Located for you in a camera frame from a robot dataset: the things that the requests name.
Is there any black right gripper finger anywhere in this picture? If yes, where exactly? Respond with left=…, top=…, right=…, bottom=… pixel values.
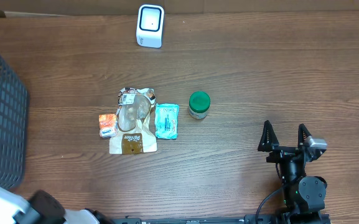
left=298, top=123, right=312, bottom=147
left=258, top=120, right=279, bottom=152

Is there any green lid jar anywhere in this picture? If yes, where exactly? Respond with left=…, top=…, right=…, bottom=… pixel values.
left=189, top=91, right=211, bottom=119

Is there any green toilet tissue pack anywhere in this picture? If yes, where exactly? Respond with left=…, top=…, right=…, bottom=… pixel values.
left=154, top=103, right=179, bottom=139

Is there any beige snack bag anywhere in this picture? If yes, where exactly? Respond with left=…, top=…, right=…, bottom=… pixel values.
left=109, top=87, right=157, bottom=155

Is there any orange white small packet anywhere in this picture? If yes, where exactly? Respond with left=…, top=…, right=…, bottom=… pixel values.
left=99, top=114, right=118, bottom=138

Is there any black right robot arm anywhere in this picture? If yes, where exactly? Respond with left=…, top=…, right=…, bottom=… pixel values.
left=254, top=120, right=331, bottom=223

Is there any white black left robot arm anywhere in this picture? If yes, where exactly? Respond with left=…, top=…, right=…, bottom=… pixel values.
left=0, top=187, right=113, bottom=224

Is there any white barcode scanner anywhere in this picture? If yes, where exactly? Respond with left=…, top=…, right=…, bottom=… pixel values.
left=136, top=4, right=165, bottom=49

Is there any dark grey mesh basket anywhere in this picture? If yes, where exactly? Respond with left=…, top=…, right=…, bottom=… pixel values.
left=0, top=55, right=29, bottom=190

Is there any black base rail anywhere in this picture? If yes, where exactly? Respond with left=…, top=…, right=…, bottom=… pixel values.
left=111, top=215, right=332, bottom=224

